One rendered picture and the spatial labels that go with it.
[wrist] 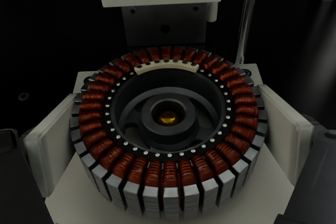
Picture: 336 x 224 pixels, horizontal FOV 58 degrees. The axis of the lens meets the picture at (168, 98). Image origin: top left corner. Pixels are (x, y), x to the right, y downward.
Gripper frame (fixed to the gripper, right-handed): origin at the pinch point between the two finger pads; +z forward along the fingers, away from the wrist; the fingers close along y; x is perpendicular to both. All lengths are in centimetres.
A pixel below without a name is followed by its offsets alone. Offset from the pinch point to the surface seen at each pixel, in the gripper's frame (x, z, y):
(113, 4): 6.8, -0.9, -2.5
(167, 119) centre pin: 0.0, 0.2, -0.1
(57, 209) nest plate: -4.4, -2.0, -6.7
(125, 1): 6.8, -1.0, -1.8
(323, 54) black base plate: 1.7, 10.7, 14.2
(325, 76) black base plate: 0.2, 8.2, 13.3
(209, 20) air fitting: 5.1, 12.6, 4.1
